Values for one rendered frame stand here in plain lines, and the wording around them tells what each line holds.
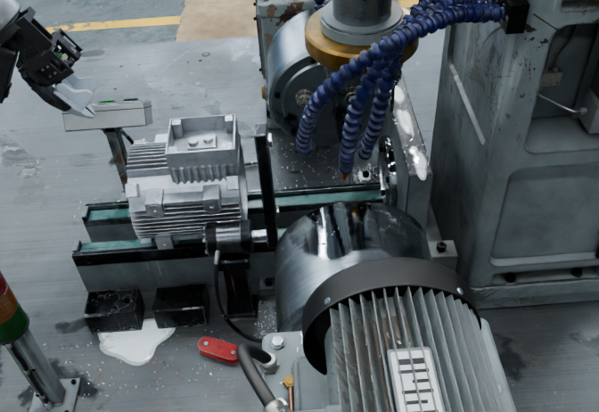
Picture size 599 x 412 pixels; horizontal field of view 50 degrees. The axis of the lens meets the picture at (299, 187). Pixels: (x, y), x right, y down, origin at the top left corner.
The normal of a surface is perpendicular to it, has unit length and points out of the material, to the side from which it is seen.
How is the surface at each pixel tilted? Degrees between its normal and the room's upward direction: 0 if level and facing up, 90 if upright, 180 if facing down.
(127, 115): 57
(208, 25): 0
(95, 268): 90
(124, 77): 0
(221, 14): 0
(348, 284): 29
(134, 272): 90
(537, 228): 90
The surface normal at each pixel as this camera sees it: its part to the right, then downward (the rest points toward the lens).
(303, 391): -0.05, -0.73
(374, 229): 0.18, -0.72
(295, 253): -0.76, -0.44
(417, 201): 0.05, 0.69
